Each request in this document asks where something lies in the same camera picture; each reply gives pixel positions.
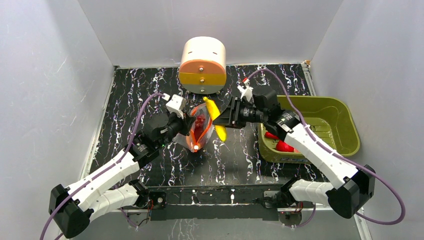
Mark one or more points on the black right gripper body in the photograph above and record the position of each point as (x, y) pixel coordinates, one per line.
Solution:
(234, 111)

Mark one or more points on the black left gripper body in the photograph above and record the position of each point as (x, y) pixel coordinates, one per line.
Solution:
(177, 125)

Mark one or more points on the yellow toy banana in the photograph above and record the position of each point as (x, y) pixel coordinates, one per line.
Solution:
(214, 112)

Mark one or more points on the clear zip top bag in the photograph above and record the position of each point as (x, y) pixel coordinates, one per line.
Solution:
(208, 126)

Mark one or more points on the red toy chili pepper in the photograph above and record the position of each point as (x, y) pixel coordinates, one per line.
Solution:
(269, 135)

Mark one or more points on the red toy apple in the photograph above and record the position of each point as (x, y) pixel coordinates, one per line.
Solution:
(281, 146)

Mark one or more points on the olive green plastic basket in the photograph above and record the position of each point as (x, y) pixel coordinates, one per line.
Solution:
(329, 118)

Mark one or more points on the purple toy grape bunch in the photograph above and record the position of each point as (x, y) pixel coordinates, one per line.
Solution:
(199, 122)

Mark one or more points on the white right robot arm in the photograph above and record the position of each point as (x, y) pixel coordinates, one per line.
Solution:
(349, 186)

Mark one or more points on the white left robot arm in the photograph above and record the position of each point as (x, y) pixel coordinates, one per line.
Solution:
(74, 207)

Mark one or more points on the round pastel drawer cabinet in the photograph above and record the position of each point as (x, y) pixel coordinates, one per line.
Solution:
(202, 68)

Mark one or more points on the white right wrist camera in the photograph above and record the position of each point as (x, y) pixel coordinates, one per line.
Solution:
(246, 91)

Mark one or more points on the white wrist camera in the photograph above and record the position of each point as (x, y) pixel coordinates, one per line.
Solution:
(176, 105)
(246, 91)

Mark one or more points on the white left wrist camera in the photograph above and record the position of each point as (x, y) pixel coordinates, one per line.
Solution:
(176, 105)

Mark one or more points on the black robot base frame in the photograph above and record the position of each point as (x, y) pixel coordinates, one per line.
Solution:
(251, 201)

